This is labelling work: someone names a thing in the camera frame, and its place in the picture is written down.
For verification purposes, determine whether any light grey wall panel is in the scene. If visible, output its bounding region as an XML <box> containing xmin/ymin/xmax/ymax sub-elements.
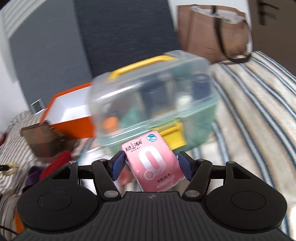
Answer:
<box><xmin>10</xmin><ymin>1</ymin><xmax>92</xmax><ymax>105</ymax></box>

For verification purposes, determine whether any dark blue wall panel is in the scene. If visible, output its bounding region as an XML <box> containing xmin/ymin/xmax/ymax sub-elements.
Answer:
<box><xmin>75</xmin><ymin>0</ymin><xmax>180</xmax><ymax>76</ymax></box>

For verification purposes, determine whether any orange cardboard box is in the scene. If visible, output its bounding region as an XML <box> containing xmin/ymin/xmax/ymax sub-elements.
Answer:
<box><xmin>41</xmin><ymin>83</ymin><xmax>94</xmax><ymax>139</ymax></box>

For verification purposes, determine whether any clear plastic box yellow handle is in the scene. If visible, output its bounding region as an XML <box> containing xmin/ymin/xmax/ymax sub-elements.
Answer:
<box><xmin>88</xmin><ymin>50</ymin><xmax>219</xmax><ymax>153</ymax></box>

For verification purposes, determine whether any pink tissue pack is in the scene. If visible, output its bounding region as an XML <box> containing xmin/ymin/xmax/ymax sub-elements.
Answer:
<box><xmin>121</xmin><ymin>131</ymin><xmax>185</xmax><ymax>192</ymax></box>

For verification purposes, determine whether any striped bed cover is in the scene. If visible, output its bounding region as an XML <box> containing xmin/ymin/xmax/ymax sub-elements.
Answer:
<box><xmin>1</xmin><ymin>51</ymin><xmax>295</xmax><ymax>240</ymax></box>

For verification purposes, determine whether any small white desk clock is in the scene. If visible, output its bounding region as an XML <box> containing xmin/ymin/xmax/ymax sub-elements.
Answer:
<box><xmin>30</xmin><ymin>99</ymin><xmax>45</xmax><ymax>114</ymax></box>

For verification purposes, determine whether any olive striped zipper pouch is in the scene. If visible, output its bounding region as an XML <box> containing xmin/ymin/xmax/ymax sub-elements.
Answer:
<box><xmin>21</xmin><ymin>120</ymin><xmax>65</xmax><ymax>163</ymax></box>

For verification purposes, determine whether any dark brown door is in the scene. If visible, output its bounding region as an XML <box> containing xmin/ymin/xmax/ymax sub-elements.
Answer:
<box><xmin>248</xmin><ymin>0</ymin><xmax>296</xmax><ymax>74</ymax></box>

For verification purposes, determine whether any red plush toy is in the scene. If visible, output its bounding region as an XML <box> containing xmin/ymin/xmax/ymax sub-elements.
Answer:
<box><xmin>39</xmin><ymin>150</ymin><xmax>72</xmax><ymax>181</ymax></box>

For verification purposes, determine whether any purple soft cloth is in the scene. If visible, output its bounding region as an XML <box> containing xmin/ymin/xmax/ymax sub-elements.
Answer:
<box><xmin>26</xmin><ymin>166</ymin><xmax>44</xmax><ymax>186</ymax></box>

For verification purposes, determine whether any brown paper shopping bag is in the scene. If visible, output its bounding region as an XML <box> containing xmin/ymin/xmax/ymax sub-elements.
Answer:
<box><xmin>178</xmin><ymin>4</ymin><xmax>251</xmax><ymax>64</ymax></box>

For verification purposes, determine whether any tape roll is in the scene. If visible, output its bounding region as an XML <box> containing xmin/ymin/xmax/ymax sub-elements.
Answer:
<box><xmin>0</xmin><ymin>162</ymin><xmax>19</xmax><ymax>176</ymax></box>

